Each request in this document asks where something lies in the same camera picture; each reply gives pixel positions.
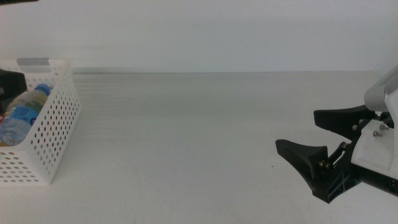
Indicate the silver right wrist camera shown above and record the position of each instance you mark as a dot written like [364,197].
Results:
[381,91]

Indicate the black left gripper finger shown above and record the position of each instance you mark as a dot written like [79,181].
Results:
[12,84]

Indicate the clear water bottle blue cap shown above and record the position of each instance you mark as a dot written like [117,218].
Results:
[18,121]

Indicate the white perforated plastic basket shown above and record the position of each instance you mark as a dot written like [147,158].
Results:
[59,124]

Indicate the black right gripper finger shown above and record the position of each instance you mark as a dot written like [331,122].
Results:
[301,155]
[339,119]

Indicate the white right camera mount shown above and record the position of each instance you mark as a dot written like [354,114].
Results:
[376,152]

